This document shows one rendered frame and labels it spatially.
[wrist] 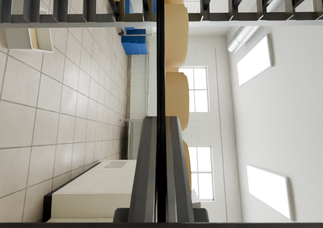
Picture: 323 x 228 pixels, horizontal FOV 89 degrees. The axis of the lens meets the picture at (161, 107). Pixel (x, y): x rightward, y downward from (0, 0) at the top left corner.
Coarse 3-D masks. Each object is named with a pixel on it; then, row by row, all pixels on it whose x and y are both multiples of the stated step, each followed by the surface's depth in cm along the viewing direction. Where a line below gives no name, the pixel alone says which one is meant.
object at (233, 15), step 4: (228, 0) 52; (232, 0) 50; (228, 4) 52; (232, 4) 50; (228, 8) 52; (232, 8) 49; (228, 12) 52; (232, 12) 49; (236, 12) 52; (232, 16) 50; (236, 16) 52; (232, 20) 52; (236, 20) 52
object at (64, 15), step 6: (54, 0) 50; (60, 0) 53; (66, 0) 52; (54, 6) 50; (60, 6) 52; (66, 6) 52; (54, 12) 50; (60, 12) 52; (66, 12) 52; (54, 18) 50; (60, 18) 52; (66, 18) 52
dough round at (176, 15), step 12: (168, 12) 12; (180, 12) 12; (168, 24) 12; (180, 24) 12; (168, 36) 12; (180, 36) 12; (168, 48) 12; (180, 48) 12; (168, 60) 13; (180, 60) 13
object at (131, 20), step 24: (0, 24) 53; (24, 24) 53; (48, 24) 53; (72, 24) 53; (96, 24) 53; (120, 24) 54; (144, 24) 54; (192, 24) 54; (216, 24) 54; (240, 24) 54; (264, 24) 54; (288, 24) 54; (312, 24) 54
